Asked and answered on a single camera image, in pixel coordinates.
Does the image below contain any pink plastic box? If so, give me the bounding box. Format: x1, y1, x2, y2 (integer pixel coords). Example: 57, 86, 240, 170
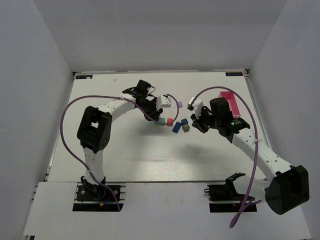
219, 91, 241, 118

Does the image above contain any red wood cube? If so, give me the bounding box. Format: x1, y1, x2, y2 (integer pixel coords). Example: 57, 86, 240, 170
167, 118, 174, 127

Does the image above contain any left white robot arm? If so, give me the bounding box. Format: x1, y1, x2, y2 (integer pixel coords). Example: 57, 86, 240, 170
77, 80, 163, 200

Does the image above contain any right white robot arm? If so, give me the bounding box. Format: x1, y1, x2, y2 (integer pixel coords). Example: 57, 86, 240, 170
187, 97, 310, 215

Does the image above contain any long blue wood block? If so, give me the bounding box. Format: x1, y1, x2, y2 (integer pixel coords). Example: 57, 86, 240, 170
172, 121, 182, 133

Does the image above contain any olive grey wood cube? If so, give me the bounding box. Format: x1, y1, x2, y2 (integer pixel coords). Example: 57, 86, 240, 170
182, 124, 190, 132

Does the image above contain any small blue wood cube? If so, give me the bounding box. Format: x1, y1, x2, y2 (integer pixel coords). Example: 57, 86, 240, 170
181, 118, 188, 125

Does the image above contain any right blue table label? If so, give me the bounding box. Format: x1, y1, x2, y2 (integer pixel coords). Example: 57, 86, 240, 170
225, 72, 243, 77

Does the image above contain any blue table label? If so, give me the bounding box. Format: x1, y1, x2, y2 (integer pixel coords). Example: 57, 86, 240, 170
225, 72, 243, 77
75, 75, 93, 80

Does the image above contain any left blue table label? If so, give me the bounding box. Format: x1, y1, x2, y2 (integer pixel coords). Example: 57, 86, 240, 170
75, 75, 93, 80

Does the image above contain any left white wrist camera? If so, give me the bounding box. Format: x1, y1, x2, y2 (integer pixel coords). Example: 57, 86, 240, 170
155, 95, 172, 111

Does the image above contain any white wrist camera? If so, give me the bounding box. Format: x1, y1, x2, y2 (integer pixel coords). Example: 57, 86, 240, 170
187, 97, 204, 118
155, 95, 172, 111

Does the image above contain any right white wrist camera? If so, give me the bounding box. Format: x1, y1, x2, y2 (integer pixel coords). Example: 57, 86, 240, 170
187, 97, 204, 118

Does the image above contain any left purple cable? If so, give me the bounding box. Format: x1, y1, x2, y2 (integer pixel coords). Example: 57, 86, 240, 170
60, 93, 182, 211

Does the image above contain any purple cable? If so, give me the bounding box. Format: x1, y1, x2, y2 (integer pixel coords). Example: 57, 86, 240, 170
189, 86, 260, 229
60, 93, 182, 211

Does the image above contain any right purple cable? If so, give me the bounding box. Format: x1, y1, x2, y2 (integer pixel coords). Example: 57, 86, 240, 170
189, 86, 260, 229

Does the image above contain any aluminium table edge rail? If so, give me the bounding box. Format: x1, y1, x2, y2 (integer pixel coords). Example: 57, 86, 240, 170
244, 69, 271, 147

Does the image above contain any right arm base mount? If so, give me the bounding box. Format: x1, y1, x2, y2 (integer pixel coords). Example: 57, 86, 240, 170
204, 184, 245, 213

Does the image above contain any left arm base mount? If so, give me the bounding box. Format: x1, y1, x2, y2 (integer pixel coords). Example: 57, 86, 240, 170
72, 183, 126, 212

